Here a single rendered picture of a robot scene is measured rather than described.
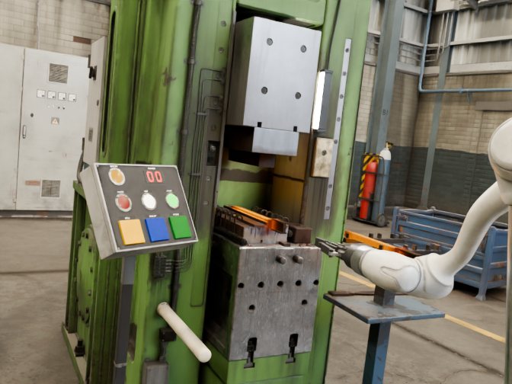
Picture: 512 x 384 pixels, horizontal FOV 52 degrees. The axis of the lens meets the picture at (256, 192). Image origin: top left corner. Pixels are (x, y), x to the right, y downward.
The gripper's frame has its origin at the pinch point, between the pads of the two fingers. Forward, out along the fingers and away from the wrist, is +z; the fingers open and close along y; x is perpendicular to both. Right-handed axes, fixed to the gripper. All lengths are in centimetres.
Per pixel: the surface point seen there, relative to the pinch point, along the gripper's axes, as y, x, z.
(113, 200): -68, 10, 14
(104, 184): -70, 15, 16
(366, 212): 509, -79, 580
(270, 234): -0.2, -4.3, 34.9
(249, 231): -9.8, -3.2, 34.9
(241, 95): -17, 48, 39
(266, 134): -7.1, 34.6, 34.9
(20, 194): -59, -69, 561
